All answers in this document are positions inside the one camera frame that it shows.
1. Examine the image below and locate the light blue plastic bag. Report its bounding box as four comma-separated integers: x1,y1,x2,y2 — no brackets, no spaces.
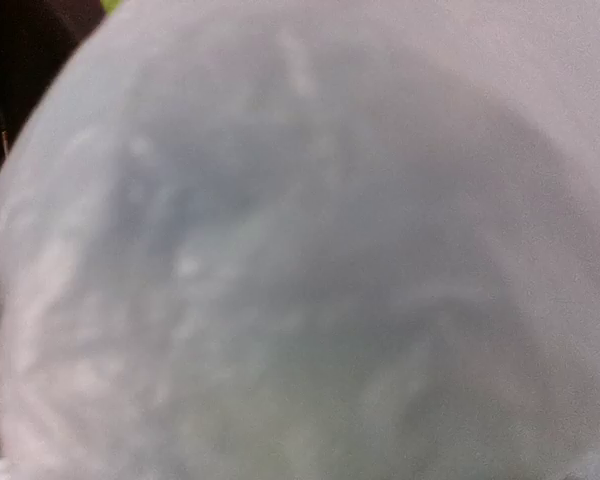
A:
0,1,600,479

